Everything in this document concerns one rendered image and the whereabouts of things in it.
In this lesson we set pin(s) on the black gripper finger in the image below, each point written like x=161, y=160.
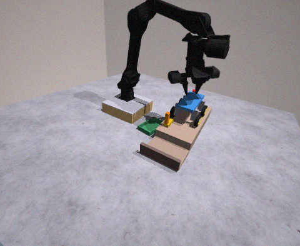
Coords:
x=185, y=87
x=197, y=88

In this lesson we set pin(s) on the tan wooden ramp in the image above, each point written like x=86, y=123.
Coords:
x=170, y=146

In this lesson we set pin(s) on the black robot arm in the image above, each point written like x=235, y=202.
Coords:
x=195, y=22

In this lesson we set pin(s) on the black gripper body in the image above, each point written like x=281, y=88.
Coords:
x=176, y=77

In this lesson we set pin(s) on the blue trolley with black wheels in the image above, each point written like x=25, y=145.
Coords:
x=189, y=103

